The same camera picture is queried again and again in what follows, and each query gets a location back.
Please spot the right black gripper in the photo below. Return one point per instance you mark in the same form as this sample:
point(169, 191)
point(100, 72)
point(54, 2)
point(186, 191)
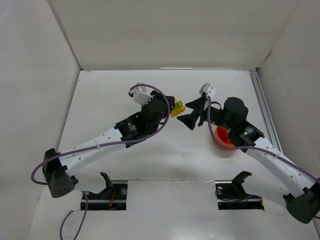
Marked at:
point(201, 110)

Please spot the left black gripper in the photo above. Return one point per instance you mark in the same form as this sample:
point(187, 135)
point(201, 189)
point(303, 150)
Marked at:
point(165, 102)

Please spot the yellow curved lego piece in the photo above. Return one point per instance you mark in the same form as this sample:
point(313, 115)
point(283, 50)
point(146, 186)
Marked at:
point(173, 113)

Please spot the lime green long lego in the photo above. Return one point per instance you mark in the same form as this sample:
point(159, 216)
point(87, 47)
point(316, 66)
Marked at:
point(178, 105)

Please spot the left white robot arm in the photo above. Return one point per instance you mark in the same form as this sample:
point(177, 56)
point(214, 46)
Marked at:
point(60, 169)

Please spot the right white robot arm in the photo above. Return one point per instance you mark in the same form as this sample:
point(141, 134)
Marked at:
point(301, 196)

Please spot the orange round divided container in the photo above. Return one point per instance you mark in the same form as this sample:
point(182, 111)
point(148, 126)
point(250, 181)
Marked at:
point(222, 140)

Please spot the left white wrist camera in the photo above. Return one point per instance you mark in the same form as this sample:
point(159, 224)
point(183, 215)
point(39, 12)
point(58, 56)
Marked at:
point(140, 95)

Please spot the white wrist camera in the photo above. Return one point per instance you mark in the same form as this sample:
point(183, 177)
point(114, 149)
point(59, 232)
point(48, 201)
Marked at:
point(208, 90)
point(140, 95)

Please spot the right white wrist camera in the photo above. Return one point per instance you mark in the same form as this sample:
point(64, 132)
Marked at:
point(208, 90)

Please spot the aluminium rail on right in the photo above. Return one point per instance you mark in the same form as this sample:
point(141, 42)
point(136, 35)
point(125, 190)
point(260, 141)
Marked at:
point(271, 132)

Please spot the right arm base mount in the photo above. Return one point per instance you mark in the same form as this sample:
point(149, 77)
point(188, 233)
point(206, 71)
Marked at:
point(231, 195)

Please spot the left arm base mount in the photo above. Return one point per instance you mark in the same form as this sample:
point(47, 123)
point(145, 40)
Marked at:
point(113, 196)

